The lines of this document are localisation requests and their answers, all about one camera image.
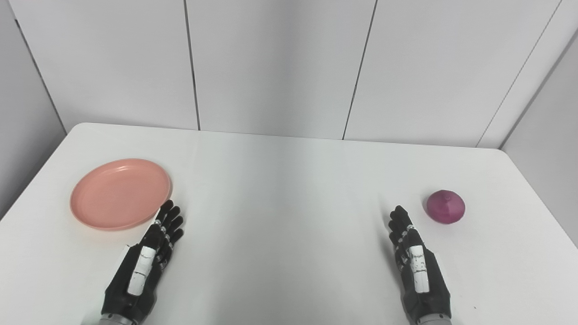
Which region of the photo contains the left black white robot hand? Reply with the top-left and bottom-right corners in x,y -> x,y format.
101,200 -> 185,323

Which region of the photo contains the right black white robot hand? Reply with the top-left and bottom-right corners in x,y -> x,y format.
388,205 -> 452,323

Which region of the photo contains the purple red onion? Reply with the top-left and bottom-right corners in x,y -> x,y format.
426,190 -> 466,225

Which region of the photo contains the pink round plate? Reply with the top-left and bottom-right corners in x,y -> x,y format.
70,158 -> 172,232

